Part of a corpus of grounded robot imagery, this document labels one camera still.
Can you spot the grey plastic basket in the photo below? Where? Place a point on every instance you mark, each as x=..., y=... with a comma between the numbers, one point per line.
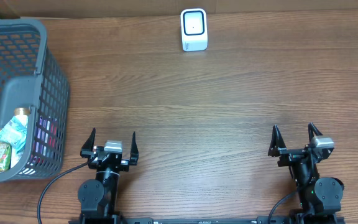
x=30, y=77

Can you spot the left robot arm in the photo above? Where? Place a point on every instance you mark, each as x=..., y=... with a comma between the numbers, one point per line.
x=98, y=196

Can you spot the purple snack package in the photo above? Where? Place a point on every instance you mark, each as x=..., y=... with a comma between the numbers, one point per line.
x=45, y=144

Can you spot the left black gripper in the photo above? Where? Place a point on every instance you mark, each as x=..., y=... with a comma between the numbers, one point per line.
x=108, y=159

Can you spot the teal snack packet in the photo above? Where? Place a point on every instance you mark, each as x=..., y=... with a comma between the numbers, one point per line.
x=15, y=133

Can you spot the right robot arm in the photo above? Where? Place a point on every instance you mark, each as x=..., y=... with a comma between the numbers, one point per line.
x=320, y=197

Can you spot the white tube gold cap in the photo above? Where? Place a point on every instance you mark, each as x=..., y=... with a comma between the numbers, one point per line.
x=21, y=111

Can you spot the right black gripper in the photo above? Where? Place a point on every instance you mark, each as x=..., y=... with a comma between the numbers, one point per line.
x=278, y=147

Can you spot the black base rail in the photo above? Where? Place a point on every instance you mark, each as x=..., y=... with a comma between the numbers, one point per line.
x=204, y=221

